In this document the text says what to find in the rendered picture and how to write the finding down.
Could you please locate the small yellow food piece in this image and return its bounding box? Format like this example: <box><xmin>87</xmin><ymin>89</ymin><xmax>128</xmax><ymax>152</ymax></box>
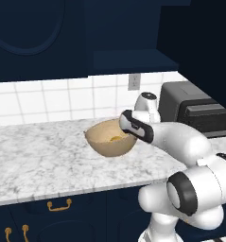
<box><xmin>109</xmin><ymin>135</ymin><xmax>123</xmax><ymax>143</ymax></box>

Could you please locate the dark blue tall cabinet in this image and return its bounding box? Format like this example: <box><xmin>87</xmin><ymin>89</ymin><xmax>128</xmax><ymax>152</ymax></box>
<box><xmin>156</xmin><ymin>0</ymin><xmax>226</xmax><ymax>115</ymax></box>

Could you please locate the brass drawer handle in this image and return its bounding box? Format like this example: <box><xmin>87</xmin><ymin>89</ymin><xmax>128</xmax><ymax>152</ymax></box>
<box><xmin>46</xmin><ymin>198</ymin><xmax>73</xmax><ymax>213</ymax></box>

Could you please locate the grey wall socket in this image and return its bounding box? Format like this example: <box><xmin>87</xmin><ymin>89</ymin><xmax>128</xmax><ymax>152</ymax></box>
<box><xmin>127</xmin><ymin>73</ymin><xmax>142</xmax><ymax>92</ymax></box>

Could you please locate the dark blue upper cabinet door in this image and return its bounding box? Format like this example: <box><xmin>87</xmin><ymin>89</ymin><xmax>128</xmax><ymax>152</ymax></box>
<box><xmin>0</xmin><ymin>0</ymin><xmax>89</xmax><ymax>83</ymax></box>

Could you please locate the tan round basket bowl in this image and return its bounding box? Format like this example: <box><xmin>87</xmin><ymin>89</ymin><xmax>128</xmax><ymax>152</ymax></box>
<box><xmin>83</xmin><ymin>117</ymin><xmax>138</xmax><ymax>158</ymax></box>

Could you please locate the dark blue drawer front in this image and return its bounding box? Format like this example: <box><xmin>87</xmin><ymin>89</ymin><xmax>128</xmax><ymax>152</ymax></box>
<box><xmin>9</xmin><ymin>189</ymin><xmax>108</xmax><ymax>225</ymax></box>

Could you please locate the dark blue upper cabinet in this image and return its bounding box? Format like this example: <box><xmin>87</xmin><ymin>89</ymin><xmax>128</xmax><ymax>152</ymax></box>
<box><xmin>83</xmin><ymin>0</ymin><xmax>181</xmax><ymax>77</ymax></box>

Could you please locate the dark grey toaster oven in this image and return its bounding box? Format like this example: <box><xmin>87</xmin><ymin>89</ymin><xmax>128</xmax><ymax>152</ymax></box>
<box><xmin>158</xmin><ymin>80</ymin><xmax>226</xmax><ymax>139</ymax></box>

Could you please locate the brass cupboard door handle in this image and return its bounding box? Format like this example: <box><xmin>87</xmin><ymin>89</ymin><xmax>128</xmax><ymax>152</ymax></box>
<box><xmin>4</xmin><ymin>227</ymin><xmax>13</xmax><ymax>242</ymax></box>
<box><xmin>21</xmin><ymin>224</ymin><xmax>30</xmax><ymax>242</ymax></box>

